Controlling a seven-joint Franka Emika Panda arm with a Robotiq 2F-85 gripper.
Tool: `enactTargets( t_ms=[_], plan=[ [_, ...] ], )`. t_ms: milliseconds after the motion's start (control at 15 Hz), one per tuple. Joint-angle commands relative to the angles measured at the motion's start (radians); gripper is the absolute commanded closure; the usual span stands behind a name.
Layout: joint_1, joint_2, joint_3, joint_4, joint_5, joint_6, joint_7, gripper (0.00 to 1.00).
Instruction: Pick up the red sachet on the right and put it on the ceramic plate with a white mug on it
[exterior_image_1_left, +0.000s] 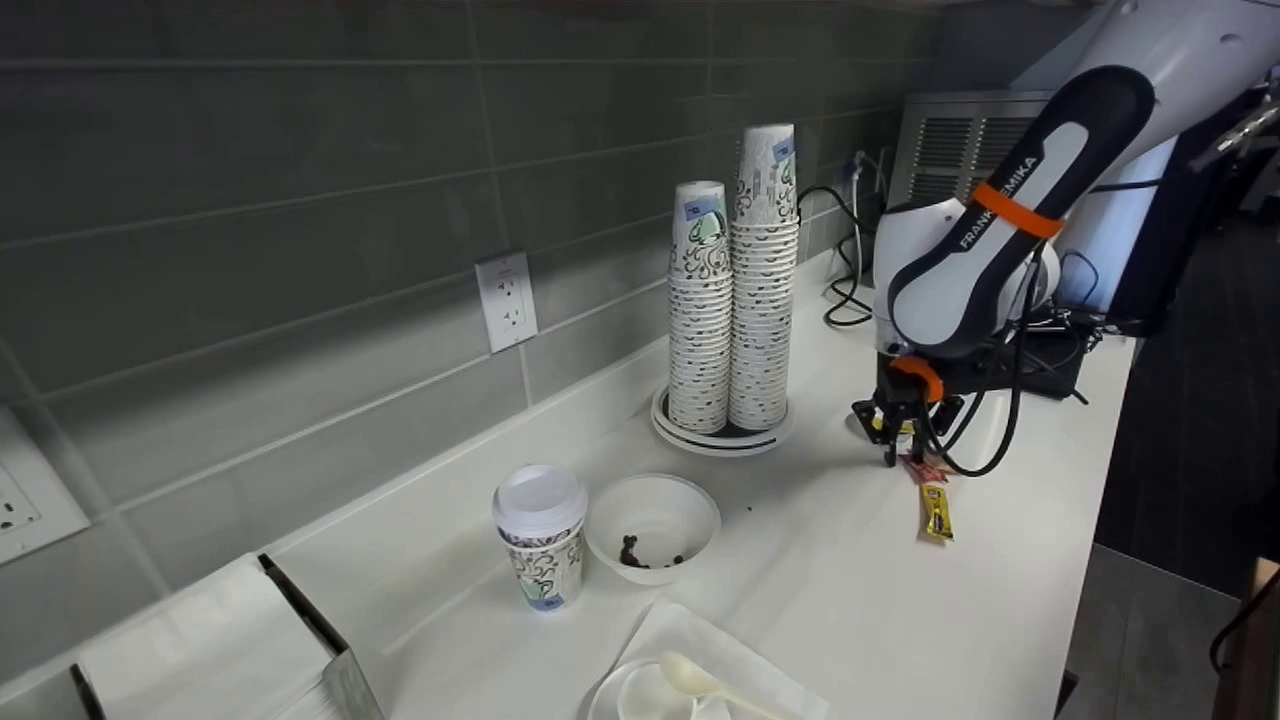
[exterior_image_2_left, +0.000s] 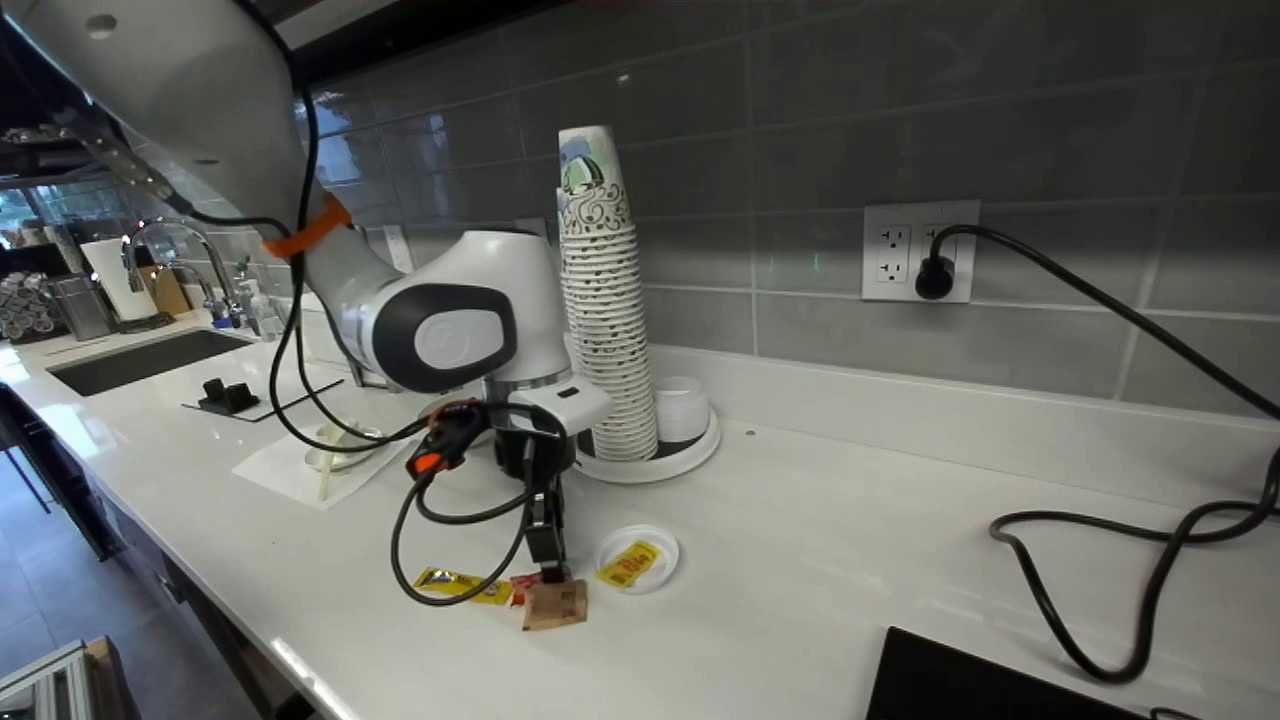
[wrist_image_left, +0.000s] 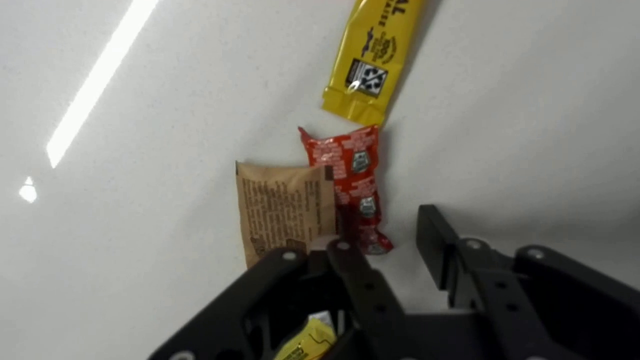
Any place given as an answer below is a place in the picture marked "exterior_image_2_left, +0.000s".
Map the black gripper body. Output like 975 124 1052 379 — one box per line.
491 405 578 482

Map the red sachet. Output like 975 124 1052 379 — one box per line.
513 573 545 602

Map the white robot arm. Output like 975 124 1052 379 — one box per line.
6 0 571 578

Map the brown sachet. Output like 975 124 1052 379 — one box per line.
523 578 587 630

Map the long yellow sachet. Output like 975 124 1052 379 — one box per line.
418 567 515 607

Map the yellow sachet on plate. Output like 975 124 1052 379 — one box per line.
598 540 664 587

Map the tall paper cup stack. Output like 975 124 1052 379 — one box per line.
557 124 658 464

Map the short paper cup stack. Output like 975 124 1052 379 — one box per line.
658 377 708 443

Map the black appliance corner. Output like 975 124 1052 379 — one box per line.
863 626 1145 720

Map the black sink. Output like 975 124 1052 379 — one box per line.
58 331 241 397

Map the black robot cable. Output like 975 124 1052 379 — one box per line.
172 0 563 613

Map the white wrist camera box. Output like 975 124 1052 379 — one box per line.
513 377 610 434

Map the white wall outlet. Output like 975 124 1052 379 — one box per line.
859 201 982 302

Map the black power cord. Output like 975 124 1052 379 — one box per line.
913 220 1280 687

